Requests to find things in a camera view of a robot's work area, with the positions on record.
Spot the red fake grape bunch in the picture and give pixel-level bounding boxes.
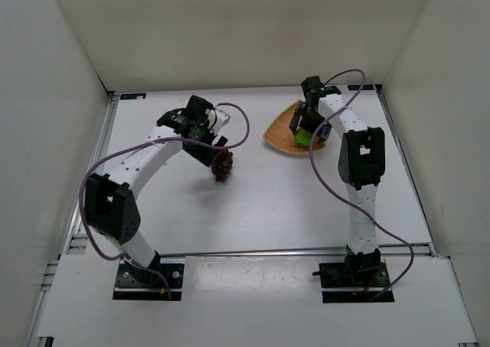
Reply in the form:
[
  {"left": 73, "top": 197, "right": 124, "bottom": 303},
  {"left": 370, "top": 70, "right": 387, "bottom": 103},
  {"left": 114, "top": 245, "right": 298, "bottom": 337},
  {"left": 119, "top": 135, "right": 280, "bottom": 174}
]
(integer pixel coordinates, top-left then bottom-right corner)
[{"left": 211, "top": 149, "right": 234, "bottom": 182}]

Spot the green fake apple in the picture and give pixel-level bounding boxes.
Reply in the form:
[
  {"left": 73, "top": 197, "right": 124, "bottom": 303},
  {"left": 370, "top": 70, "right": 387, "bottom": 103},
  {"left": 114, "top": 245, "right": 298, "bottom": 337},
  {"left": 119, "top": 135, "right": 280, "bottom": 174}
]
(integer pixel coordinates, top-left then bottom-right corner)
[{"left": 294, "top": 128, "right": 312, "bottom": 146}]

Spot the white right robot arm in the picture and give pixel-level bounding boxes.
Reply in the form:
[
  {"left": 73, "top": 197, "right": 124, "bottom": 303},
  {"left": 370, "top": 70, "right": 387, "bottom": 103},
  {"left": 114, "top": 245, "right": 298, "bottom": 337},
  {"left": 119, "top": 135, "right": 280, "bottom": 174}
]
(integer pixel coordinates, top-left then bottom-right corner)
[{"left": 289, "top": 76, "right": 385, "bottom": 274}]

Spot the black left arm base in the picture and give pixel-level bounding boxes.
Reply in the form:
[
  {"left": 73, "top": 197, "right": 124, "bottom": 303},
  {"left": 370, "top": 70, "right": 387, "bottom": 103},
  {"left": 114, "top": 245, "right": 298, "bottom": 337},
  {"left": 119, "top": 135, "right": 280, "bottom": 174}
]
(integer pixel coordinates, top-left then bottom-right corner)
[{"left": 113, "top": 259, "right": 185, "bottom": 302}]

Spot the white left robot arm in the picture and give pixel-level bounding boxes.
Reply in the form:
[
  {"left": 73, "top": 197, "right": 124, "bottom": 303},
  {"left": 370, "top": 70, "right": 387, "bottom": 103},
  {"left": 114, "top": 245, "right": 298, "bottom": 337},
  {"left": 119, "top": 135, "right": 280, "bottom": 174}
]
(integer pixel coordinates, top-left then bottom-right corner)
[{"left": 84, "top": 95, "right": 230, "bottom": 276}]

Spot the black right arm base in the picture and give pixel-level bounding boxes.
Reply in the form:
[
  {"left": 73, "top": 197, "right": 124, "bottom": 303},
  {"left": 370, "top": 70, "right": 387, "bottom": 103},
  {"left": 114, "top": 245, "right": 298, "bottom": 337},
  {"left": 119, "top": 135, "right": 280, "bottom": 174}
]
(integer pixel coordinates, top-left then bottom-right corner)
[{"left": 312, "top": 249, "right": 395, "bottom": 304}]

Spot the woven triangular fruit basket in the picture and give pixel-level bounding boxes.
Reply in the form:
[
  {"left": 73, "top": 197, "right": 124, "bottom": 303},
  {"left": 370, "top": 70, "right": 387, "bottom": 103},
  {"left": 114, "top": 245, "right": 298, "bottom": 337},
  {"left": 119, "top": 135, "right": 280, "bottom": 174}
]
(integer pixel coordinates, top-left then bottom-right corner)
[{"left": 263, "top": 100, "right": 309, "bottom": 155}]

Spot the blue right corner label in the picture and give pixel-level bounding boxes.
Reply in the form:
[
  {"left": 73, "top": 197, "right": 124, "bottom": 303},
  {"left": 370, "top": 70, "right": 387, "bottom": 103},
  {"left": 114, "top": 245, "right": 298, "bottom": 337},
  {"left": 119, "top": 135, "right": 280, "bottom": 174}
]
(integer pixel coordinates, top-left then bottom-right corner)
[{"left": 348, "top": 84, "right": 375, "bottom": 91}]

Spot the blue corner label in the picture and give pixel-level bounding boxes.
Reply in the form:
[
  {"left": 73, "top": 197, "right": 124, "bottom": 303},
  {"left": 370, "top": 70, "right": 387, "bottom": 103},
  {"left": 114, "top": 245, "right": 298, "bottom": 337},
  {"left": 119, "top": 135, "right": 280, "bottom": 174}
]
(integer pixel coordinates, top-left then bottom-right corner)
[
  {"left": 119, "top": 93, "right": 146, "bottom": 100},
  {"left": 348, "top": 84, "right": 375, "bottom": 91}
]

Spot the blue left corner label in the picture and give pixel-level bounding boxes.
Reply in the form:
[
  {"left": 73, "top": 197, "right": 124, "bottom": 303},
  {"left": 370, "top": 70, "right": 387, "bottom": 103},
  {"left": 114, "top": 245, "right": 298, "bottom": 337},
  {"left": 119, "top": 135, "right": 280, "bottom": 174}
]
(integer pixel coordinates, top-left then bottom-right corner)
[{"left": 119, "top": 93, "right": 146, "bottom": 100}]

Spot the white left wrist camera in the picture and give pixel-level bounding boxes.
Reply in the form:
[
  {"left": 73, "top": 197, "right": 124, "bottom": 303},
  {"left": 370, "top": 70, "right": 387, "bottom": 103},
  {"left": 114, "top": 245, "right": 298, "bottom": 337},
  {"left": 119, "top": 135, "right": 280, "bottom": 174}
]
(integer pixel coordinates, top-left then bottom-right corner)
[{"left": 207, "top": 107, "right": 230, "bottom": 135}]

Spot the aluminium front rail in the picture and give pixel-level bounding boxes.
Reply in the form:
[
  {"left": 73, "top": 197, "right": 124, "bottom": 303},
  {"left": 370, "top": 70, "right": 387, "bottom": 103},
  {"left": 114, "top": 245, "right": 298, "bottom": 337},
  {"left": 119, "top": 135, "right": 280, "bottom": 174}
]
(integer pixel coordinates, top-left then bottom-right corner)
[{"left": 158, "top": 244, "right": 434, "bottom": 257}]

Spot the aluminium left side rail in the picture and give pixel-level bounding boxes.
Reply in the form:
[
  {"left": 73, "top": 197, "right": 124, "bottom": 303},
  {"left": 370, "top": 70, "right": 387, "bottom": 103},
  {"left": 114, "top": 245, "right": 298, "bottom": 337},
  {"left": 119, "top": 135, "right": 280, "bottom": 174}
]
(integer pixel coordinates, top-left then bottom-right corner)
[{"left": 24, "top": 91, "right": 119, "bottom": 346}]

